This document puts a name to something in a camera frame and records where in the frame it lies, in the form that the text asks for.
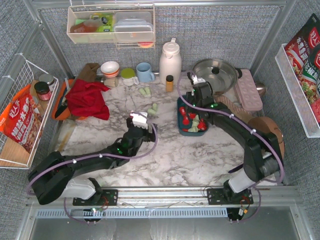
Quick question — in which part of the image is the silver lidded jar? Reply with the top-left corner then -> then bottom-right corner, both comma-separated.
38,73 -> 55,86

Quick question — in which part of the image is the green lidded cup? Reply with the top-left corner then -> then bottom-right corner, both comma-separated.
120,68 -> 139,87

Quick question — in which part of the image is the cream wall basket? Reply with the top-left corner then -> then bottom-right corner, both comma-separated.
66,3 -> 156,48

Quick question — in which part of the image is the green coffee capsule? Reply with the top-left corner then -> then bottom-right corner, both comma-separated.
147,108 -> 157,116
152,103 -> 158,112
192,120 -> 200,128
188,126 -> 199,133
139,88 -> 147,96
144,87 -> 151,97

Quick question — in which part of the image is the glass pepper grinder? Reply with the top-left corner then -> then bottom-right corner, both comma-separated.
101,77 -> 119,88

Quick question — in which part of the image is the white wire basket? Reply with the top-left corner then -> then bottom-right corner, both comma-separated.
0,53 -> 60,169
274,43 -> 320,139

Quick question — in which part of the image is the red seasoning bag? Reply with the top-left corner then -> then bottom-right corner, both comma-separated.
284,13 -> 320,122
0,84 -> 42,153

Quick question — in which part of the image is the teal storage basket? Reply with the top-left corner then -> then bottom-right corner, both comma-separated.
176,97 -> 209,137

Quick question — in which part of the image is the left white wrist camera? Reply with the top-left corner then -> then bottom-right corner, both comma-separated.
130,111 -> 148,129

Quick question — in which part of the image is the blue mug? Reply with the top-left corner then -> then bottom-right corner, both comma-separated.
136,62 -> 155,83

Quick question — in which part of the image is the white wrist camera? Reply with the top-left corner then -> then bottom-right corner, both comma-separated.
130,111 -> 148,129
191,75 -> 206,85

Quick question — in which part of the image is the white thermos jug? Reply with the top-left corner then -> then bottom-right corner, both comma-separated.
159,37 -> 182,85

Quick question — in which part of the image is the green packaged item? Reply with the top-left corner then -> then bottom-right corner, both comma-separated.
90,12 -> 114,33

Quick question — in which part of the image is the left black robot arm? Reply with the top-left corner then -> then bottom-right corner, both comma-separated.
26,117 -> 158,206

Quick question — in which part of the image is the brown cloth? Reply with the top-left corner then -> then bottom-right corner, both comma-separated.
77,63 -> 100,83

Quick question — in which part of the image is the clear plastic food container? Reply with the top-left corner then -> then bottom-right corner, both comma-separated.
113,11 -> 154,43

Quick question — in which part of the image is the red cloth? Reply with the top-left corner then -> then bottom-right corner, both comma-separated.
65,79 -> 110,121

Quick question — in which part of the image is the stainless steel pot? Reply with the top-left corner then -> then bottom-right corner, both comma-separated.
192,58 -> 243,96

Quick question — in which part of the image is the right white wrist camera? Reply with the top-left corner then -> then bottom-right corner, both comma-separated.
191,75 -> 206,85

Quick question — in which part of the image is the white wire basket left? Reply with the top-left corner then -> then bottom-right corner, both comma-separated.
0,53 -> 60,169

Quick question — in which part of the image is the striped pink cloth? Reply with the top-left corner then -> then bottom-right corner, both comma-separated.
214,95 -> 244,114

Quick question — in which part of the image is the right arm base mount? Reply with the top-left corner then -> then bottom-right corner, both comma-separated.
206,188 -> 254,205

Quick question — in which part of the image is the round wooden board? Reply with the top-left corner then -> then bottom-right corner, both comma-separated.
248,116 -> 285,158

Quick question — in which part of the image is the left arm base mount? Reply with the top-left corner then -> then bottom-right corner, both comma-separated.
72,189 -> 119,207

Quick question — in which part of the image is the white orange striped bowl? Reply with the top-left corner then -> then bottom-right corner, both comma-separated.
100,61 -> 120,77

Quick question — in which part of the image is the red seasoning bag left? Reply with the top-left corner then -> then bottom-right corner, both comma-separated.
0,84 -> 42,153

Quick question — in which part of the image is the orange spice bottle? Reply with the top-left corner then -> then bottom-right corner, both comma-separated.
165,75 -> 174,92

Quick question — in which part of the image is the red seasoning bag right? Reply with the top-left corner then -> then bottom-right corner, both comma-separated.
284,13 -> 320,122

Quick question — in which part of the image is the white wire basket right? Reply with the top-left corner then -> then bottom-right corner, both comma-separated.
274,43 -> 320,139

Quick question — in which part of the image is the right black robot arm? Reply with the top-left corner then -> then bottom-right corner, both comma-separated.
186,82 -> 284,194

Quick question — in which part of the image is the orange tray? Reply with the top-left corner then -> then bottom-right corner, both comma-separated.
51,81 -> 71,121

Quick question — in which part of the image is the pink egg tray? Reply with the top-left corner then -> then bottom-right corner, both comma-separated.
234,68 -> 263,112

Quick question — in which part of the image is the dark lidded jar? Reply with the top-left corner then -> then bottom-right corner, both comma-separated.
34,81 -> 52,101

